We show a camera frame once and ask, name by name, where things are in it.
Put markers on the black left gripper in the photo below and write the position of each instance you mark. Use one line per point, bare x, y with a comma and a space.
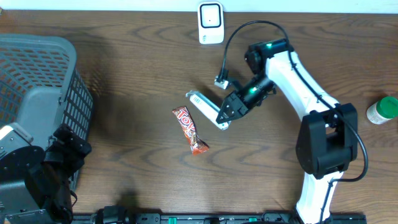
69, 143

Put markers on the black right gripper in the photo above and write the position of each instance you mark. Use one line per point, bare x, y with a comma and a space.
233, 101

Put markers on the white green toothpaste box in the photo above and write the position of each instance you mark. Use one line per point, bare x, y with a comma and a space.
207, 108

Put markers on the orange chocolate bar wrapper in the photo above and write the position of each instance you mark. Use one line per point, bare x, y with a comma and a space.
187, 124

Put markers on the green lid jar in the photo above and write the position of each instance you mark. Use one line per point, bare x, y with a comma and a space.
383, 110

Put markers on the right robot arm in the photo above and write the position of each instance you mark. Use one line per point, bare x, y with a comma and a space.
327, 141

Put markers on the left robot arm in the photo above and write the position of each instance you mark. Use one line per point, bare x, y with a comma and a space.
35, 182

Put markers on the white barcode scanner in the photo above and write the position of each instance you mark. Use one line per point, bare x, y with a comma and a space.
210, 23

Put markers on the grey plastic shopping basket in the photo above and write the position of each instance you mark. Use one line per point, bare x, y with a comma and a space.
41, 88

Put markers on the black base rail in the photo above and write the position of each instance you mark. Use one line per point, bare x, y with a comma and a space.
118, 214

